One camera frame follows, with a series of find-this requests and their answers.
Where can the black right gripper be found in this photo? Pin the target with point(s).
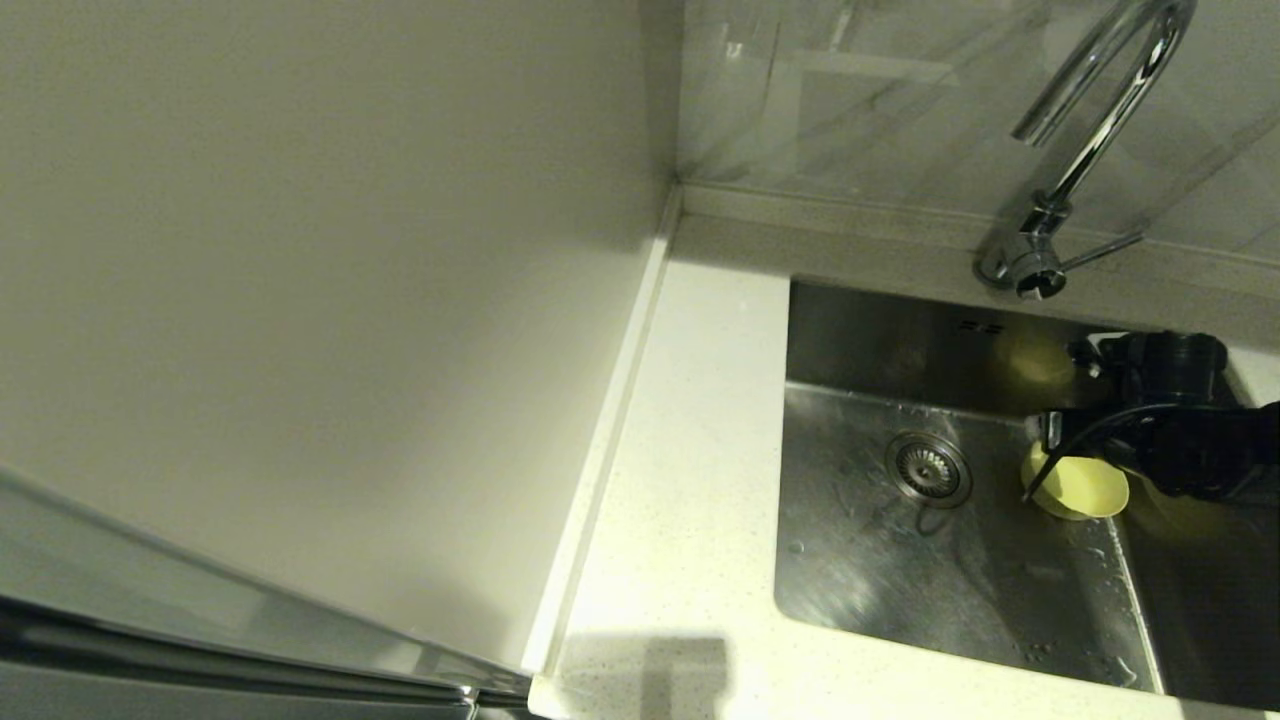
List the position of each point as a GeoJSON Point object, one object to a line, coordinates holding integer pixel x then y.
{"type": "Point", "coordinates": [1200, 450]}

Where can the stainless steel appliance door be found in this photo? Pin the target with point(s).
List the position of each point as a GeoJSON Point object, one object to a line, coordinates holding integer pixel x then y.
{"type": "Point", "coordinates": [150, 650]}

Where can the round metal drain strainer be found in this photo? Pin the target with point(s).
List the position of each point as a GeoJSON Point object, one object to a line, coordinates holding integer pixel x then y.
{"type": "Point", "coordinates": [929, 470]}

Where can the black cylindrical wrist camera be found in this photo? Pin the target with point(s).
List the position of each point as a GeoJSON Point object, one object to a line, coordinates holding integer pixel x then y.
{"type": "Point", "coordinates": [1165, 365]}

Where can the chrome gooseneck faucet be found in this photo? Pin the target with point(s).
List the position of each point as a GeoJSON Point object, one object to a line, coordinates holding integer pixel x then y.
{"type": "Point", "coordinates": [1090, 140]}

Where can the yellow bowl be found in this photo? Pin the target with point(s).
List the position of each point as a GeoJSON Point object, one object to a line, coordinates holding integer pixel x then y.
{"type": "Point", "coordinates": [1085, 492]}

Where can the stainless steel sink basin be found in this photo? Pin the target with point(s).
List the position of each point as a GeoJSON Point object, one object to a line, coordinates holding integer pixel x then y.
{"type": "Point", "coordinates": [930, 580]}

